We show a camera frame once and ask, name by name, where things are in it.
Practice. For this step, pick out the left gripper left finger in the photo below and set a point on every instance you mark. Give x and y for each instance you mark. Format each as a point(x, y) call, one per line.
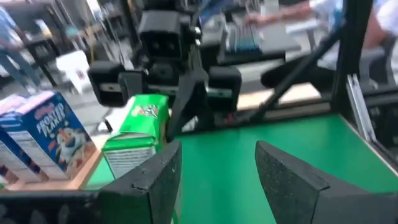
point(124, 202)

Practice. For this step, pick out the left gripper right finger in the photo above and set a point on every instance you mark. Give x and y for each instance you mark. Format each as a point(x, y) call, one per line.
point(295, 193)

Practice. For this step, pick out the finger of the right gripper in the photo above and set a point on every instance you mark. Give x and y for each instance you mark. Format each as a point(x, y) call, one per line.
point(192, 105)
point(132, 87)

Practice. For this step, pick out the Apple Jacks cereal box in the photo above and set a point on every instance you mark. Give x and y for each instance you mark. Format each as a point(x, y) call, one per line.
point(136, 133)

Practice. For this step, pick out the Frosted Flakes cereal box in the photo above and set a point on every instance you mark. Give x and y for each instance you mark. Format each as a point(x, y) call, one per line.
point(62, 130)
point(7, 104)

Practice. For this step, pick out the black keyboard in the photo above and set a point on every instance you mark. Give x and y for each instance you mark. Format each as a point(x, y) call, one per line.
point(244, 40)

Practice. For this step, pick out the black desk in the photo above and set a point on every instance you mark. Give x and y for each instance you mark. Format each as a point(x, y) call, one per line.
point(273, 46)

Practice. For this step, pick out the green table mat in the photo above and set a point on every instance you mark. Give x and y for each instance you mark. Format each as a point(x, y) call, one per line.
point(224, 174)

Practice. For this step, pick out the person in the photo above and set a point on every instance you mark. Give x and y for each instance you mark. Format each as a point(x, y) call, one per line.
point(12, 62)
point(387, 18)

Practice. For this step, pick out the wooden shelf black frame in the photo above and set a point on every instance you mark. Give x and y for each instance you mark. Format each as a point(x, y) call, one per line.
point(84, 174)

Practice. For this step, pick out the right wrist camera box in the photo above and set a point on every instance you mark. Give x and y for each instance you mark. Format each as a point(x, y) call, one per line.
point(161, 34)

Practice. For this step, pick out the black metal table frame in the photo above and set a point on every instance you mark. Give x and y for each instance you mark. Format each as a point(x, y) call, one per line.
point(351, 62)

